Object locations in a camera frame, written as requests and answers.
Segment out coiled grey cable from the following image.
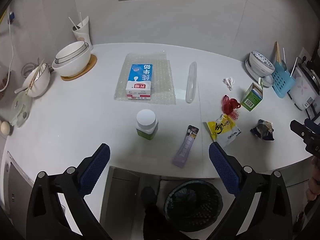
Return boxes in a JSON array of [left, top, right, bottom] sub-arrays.
[[21, 62, 38, 77]]

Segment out floral patterned bowl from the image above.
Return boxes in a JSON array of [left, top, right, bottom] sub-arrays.
[[250, 51, 275, 68]]

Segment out white tissue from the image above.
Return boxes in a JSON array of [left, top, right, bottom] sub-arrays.
[[223, 76, 235, 90]]

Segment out white cable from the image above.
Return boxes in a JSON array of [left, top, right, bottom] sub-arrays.
[[0, 9, 16, 90]]

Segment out purple sachet packet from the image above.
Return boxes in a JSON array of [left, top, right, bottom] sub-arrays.
[[172, 125, 199, 168]]

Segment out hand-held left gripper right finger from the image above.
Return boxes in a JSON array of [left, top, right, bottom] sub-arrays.
[[209, 142, 293, 240]]

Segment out clear plastic tube case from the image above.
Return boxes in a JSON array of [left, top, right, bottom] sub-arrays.
[[185, 61, 198, 104]]

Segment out white bowl with chopsticks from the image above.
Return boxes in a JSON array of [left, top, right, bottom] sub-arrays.
[[22, 63, 50, 97]]

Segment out white paper cup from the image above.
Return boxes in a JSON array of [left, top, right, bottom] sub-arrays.
[[72, 16, 93, 52]]

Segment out person's right hand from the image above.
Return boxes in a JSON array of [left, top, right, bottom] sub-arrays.
[[306, 156, 320, 201]]

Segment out yellow white snack packet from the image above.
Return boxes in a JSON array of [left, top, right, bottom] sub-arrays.
[[206, 114, 242, 148]]

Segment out light wooden chopsticks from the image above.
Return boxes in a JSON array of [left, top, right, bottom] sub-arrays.
[[274, 41, 281, 63]]

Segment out blue white milk carton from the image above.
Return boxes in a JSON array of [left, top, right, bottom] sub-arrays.
[[125, 64, 153, 100]]

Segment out wall socket with plug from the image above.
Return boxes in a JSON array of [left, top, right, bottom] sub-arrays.
[[299, 47, 311, 65]]

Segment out red mesh net bag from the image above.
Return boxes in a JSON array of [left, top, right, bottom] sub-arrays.
[[221, 94, 242, 119]]

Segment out green drink carton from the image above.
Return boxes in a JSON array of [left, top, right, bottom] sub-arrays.
[[240, 82, 263, 112]]

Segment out round wooden coaster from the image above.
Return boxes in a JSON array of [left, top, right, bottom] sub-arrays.
[[61, 54, 97, 81]]

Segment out white bowl black rim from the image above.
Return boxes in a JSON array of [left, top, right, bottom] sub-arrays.
[[55, 41, 89, 64]]

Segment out blue striped plate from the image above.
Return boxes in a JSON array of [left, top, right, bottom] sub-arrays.
[[245, 59, 274, 87]]

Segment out wooden chopsticks pair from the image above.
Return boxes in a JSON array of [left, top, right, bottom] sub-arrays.
[[28, 57, 45, 91]]

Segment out blue utensil holder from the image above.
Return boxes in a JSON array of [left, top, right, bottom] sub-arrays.
[[271, 61, 297, 98]]

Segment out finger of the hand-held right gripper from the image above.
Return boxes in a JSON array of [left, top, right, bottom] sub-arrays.
[[290, 120, 314, 140], [304, 118, 320, 134]]

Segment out large white bowl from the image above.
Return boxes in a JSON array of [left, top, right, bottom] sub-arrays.
[[52, 46, 92, 77]]

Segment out clear bubble wrap sheet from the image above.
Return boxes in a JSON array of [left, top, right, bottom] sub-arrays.
[[114, 51, 176, 105]]

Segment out dark crumpled wrapper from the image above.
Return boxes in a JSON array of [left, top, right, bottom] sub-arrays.
[[250, 119, 275, 141]]

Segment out white floral appliance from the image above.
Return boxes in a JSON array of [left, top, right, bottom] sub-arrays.
[[287, 62, 320, 110]]

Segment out black mesh trash bin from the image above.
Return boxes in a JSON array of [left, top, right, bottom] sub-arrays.
[[164, 180, 223, 233]]

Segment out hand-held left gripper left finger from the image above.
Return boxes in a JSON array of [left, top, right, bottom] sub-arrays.
[[26, 143, 113, 240]]

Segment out green bottle white lid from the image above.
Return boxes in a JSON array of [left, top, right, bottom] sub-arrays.
[[136, 109, 159, 140]]

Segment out person's black trouser leg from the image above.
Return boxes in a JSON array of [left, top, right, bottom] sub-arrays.
[[140, 186, 167, 240]]

